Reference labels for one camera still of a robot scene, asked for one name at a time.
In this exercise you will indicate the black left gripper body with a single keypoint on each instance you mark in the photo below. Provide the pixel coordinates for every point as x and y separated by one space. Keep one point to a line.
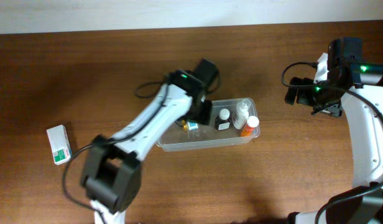
203 112

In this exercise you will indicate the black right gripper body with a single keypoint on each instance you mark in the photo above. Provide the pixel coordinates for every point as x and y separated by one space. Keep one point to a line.
302 91

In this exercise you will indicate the small jar gold lid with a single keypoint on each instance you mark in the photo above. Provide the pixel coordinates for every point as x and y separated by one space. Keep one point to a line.
190 126

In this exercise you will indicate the dark brown medicine bottle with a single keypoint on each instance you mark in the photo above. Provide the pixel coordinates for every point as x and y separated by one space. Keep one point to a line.
222 121

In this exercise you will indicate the white squeeze bottle clear cap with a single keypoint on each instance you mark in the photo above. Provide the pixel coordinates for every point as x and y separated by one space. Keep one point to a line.
241 113

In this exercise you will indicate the orange tube white cap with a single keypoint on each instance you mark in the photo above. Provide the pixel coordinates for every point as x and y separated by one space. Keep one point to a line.
251 123

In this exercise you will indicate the white green medicine box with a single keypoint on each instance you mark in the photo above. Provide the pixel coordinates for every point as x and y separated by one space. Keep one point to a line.
60 145

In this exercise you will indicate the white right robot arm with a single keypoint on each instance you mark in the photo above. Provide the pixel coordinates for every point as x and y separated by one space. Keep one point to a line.
357 89

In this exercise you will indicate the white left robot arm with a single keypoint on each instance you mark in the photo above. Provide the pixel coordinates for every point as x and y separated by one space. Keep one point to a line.
112 173

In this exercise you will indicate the clear plastic container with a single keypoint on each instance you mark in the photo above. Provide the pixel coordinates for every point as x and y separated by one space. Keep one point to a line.
178 139

